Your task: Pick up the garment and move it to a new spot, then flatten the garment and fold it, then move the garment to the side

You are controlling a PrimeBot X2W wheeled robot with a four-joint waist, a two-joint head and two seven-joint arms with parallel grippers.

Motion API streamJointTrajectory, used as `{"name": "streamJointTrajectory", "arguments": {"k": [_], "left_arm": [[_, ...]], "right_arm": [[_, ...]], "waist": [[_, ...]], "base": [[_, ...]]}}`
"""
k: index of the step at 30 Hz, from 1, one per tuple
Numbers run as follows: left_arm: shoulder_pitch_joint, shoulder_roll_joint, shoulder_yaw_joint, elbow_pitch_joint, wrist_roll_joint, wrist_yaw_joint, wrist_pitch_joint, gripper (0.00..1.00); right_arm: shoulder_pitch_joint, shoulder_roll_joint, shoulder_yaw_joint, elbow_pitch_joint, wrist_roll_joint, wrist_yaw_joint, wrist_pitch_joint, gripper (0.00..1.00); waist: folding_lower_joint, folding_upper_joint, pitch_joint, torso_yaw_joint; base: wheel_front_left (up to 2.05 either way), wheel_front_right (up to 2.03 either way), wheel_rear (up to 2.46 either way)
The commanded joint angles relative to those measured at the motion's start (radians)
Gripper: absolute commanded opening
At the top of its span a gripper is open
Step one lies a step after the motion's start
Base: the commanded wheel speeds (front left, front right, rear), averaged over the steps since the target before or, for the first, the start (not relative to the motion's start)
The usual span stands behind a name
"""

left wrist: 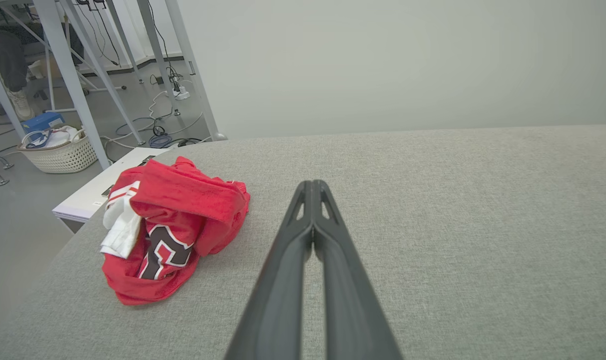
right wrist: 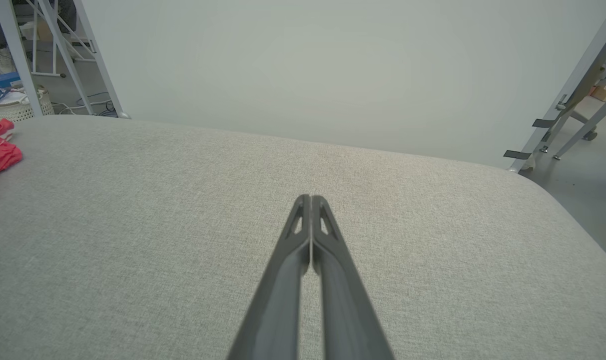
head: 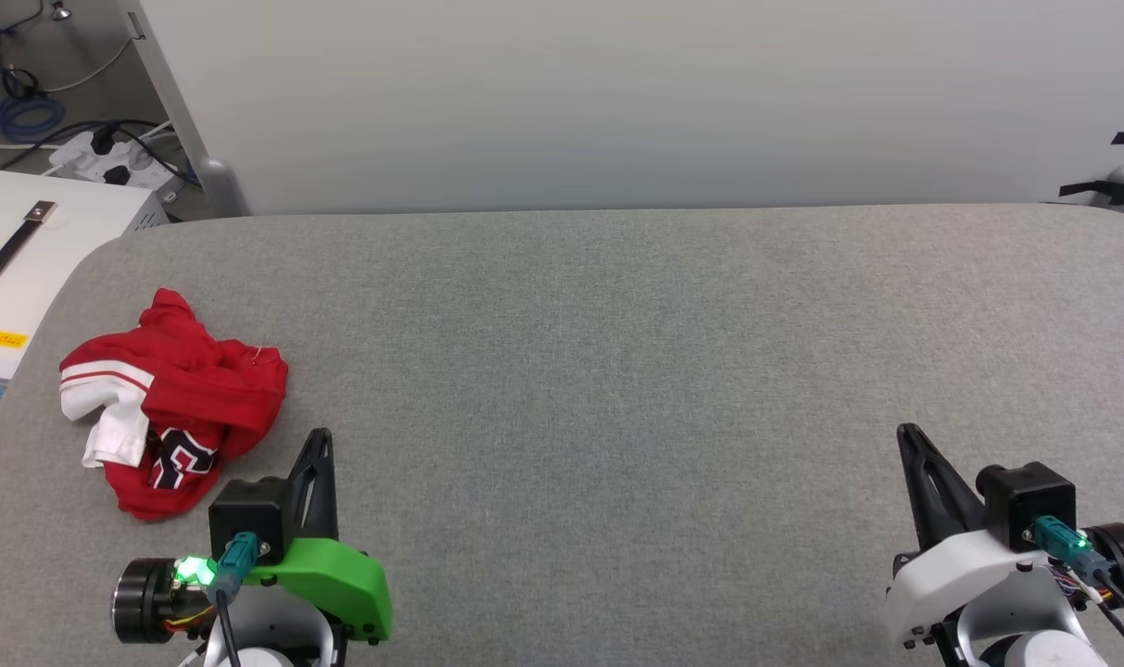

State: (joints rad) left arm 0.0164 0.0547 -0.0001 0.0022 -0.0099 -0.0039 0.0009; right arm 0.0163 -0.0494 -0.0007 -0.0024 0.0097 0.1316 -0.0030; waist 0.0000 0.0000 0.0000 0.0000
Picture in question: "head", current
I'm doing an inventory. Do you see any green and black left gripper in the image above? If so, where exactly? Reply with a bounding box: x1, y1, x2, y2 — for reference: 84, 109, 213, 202
112, 428, 394, 645

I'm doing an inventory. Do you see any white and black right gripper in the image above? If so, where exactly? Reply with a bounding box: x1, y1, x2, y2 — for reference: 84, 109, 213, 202
884, 424, 1124, 648

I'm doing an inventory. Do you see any red and white shirt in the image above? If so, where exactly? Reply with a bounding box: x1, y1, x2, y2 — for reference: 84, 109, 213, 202
58, 288, 290, 522

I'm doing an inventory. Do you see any grey rounded partition foot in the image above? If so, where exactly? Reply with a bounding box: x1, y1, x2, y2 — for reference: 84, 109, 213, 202
196, 157, 249, 219

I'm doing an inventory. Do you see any white equipment box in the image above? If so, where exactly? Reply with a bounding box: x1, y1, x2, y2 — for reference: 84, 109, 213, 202
0, 170, 169, 425

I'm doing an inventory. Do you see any white power strip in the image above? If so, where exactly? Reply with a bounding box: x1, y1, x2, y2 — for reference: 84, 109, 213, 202
50, 130, 183, 193

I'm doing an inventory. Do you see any white partition panel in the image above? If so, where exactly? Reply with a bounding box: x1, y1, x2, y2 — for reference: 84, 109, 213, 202
117, 0, 1124, 217

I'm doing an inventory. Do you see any teal plug left camera cable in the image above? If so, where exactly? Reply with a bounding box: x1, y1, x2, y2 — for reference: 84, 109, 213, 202
211, 533, 252, 667

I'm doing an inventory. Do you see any teal plug camera cable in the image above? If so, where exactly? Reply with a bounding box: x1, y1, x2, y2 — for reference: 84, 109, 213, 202
1032, 516, 1124, 645
211, 533, 252, 667

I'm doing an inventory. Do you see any teal plug right camera cable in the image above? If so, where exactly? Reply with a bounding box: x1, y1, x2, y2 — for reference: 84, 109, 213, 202
1032, 516, 1124, 645

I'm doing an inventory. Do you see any black strap carry handle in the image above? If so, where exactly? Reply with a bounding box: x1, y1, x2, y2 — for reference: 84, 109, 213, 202
0, 201, 57, 311

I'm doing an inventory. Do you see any blue coiled cable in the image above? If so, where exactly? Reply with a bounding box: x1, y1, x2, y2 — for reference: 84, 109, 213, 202
0, 93, 66, 140

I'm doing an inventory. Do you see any black cable bundle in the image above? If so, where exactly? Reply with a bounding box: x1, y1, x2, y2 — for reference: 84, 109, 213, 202
0, 0, 44, 101

